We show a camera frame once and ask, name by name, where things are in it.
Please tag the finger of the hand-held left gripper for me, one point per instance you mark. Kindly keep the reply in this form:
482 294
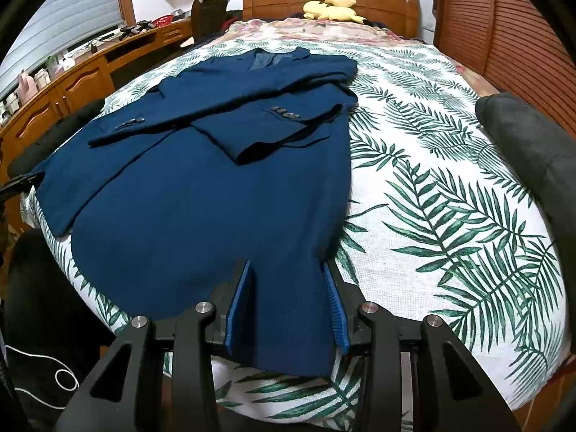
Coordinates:
18 184

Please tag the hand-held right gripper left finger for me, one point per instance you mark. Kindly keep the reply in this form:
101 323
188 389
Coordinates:
238 306

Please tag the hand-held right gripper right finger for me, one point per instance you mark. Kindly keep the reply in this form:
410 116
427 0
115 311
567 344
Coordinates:
335 310

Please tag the black garment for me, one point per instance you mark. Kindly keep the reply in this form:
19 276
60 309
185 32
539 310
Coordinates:
58 135

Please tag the navy blue suit jacket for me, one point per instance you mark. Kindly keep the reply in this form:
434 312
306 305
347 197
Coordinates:
180 216

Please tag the dark grey garment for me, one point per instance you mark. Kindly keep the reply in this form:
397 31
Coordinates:
535 144

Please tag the pink bottle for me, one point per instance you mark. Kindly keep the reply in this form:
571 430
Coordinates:
25 84

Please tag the row of toiletry bottles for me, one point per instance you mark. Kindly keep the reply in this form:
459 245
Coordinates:
40 78

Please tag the green leaf print blanket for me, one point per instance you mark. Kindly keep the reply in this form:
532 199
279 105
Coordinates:
427 234

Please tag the person's dark clothing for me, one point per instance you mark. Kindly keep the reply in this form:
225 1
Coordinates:
45 301

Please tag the wooden desk cabinet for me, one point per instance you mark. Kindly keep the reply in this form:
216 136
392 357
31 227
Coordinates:
85 81

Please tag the pink tissue box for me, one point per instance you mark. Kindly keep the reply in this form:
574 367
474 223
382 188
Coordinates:
68 63

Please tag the window with grey blind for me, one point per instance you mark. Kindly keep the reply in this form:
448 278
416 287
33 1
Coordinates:
67 9

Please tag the black gadget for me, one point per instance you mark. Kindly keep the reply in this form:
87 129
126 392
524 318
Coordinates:
135 28

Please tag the red plastic basket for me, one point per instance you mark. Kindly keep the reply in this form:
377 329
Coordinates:
164 21

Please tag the dark wooden chair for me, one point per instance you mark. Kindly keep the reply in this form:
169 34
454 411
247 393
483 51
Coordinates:
204 15

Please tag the floral print blanket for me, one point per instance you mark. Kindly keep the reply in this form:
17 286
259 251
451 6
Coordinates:
292 29

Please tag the yellow plush toy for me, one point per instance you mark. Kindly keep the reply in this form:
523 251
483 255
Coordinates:
324 9

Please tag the wooden louvred wardrobe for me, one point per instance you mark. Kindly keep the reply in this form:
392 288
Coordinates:
517 31

